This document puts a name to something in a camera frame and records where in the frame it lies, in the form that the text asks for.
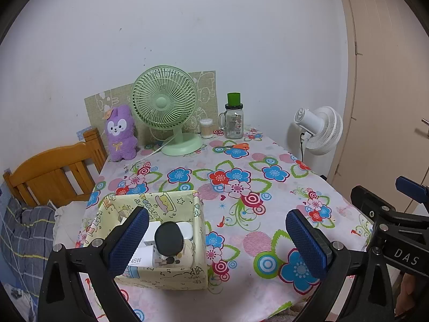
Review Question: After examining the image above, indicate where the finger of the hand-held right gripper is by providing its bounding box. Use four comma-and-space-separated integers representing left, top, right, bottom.
351, 185, 398, 242
395, 176, 429, 206

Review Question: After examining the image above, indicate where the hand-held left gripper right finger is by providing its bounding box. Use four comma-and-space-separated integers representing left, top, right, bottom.
285, 208, 396, 322

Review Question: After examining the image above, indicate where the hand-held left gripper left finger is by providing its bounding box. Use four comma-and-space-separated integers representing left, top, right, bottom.
38, 206, 150, 322

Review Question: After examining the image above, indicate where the white wall charger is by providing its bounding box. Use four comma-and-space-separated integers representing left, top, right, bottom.
127, 238, 158, 269

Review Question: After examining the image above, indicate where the black round disc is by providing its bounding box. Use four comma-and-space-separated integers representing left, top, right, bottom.
155, 222, 186, 256

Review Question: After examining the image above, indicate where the yellow fabric storage box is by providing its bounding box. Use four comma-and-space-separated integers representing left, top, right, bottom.
87, 190, 209, 291

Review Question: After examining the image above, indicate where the white rounded case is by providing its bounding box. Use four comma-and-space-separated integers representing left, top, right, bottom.
177, 221, 194, 242

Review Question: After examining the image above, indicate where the person's right hand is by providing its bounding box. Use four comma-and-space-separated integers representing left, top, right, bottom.
399, 273, 419, 316

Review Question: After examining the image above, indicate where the white cloth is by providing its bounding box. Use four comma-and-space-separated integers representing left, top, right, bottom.
54, 200, 89, 245

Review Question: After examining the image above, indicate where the floral tablecloth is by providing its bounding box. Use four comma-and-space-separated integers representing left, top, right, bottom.
75, 128, 374, 322

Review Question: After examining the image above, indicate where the white standing fan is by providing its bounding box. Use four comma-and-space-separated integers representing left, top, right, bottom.
294, 106, 344, 175

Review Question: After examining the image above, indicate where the beige door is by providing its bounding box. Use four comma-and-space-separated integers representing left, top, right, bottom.
327, 0, 429, 218

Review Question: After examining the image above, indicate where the wooden bed headboard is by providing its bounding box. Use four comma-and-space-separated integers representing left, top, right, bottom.
3, 128, 108, 208

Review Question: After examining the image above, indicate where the purple plush toy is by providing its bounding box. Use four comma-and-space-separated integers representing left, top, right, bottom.
103, 105, 138, 162

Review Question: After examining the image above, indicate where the blue card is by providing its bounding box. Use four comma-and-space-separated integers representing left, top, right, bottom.
75, 126, 98, 141

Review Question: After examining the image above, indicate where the cotton swab container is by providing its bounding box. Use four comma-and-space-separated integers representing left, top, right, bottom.
200, 119, 214, 139

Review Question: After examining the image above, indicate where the glass jar with green lid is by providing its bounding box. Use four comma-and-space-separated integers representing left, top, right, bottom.
219, 92, 244, 139

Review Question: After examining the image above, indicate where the green desk fan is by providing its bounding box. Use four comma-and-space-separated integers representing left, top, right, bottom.
131, 67, 203, 156

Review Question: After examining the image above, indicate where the patterned beige board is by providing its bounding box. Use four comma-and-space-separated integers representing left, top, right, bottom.
84, 70, 217, 148

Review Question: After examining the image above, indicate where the white fan cable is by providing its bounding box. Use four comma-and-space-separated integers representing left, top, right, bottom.
139, 137, 175, 162

